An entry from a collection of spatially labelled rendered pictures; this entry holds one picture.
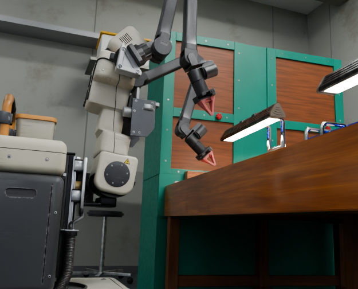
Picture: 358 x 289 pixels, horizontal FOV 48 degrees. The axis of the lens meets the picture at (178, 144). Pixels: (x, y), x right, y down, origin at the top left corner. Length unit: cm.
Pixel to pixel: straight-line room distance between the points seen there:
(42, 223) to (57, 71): 335
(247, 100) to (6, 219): 184
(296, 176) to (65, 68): 382
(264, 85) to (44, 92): 255
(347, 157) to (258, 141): 182
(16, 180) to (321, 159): 95
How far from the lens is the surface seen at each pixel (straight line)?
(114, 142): 163
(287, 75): 299
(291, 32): 601
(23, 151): 144
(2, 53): 471
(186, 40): 171
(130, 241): 447
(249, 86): 281
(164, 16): 173
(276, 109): 191
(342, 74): 150
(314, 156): 105
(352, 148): 94
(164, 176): 246
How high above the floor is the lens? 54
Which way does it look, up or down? 11 degrees up
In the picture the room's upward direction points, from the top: 2 degrees clockwise
